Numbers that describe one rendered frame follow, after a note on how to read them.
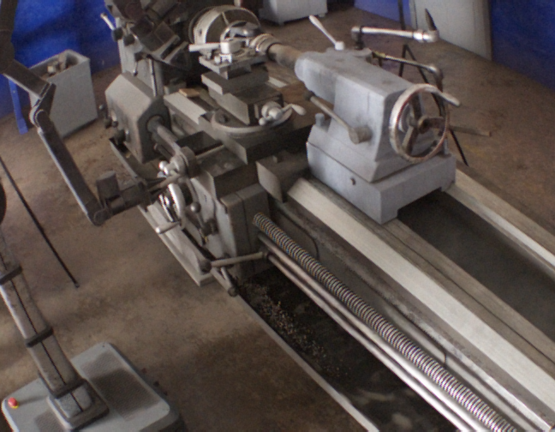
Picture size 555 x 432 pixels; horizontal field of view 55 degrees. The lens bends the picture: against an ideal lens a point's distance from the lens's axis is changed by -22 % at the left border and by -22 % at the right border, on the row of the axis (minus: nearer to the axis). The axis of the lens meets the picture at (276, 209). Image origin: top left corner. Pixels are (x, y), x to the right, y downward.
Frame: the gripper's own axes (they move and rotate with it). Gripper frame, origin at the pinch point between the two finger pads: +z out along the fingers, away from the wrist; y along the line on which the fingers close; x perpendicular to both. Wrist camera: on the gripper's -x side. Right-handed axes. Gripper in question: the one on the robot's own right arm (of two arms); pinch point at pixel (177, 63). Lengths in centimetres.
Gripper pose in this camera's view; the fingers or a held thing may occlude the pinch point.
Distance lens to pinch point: 151.6
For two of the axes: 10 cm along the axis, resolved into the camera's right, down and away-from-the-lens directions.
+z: 4.7, 4.9, 7.4
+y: -6.6, -3.6, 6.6
